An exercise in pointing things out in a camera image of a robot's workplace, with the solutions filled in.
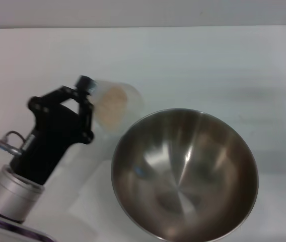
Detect stainless steel mixing bowl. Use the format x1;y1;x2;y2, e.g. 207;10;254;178
110;108;259;242

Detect grey left gripper cable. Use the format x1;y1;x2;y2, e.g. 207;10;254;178
0;131;24;155

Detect clear plastic measuring cup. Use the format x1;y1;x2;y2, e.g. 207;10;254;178
91;79;145;135

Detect white rice grains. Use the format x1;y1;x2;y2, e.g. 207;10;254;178
95;85;128;132

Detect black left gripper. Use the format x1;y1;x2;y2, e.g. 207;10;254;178
9;75;96;187

